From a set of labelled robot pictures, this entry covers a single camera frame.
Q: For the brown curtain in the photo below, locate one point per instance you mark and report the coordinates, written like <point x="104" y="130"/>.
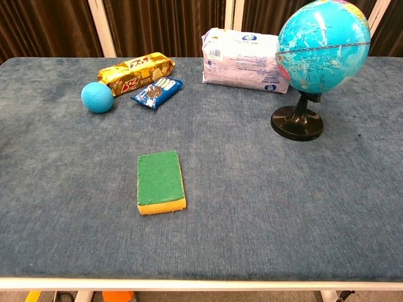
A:
<point x="167" y="25"/>

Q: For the gold cracker package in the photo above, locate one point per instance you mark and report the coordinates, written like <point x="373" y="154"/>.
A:
<point x="132" y="74"/>

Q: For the light blue ball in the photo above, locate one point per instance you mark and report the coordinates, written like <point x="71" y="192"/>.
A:
<point x="97" y="97"/>

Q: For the yellow object under table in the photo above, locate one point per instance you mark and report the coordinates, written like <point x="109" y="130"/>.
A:
<point x="32" y="296"/>

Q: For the blue table cloth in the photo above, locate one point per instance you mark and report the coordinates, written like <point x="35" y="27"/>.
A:
<point x="252" y="195"/>

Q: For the blue cookie package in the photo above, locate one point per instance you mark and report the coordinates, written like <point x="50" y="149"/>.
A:
<point x="157" y="92"/>

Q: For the green and yellow sponge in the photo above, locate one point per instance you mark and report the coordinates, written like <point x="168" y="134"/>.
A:
<point x="160" y="179"/>

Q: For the white tissue pack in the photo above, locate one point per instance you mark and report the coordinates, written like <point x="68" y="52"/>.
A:
<point x="239" y="63"/>

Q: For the white table frame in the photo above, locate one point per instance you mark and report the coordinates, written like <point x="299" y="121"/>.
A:
<point x="189" y="284"/>

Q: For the orange object under table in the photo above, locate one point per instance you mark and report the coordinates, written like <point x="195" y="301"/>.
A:
<point x="118" y="296"/>

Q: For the black object under table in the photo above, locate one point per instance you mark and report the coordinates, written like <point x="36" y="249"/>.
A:
<point x="345" y="296"/>

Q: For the blue globe with black stand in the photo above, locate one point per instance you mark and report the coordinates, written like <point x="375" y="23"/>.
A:
<point x="324" y="47"/>

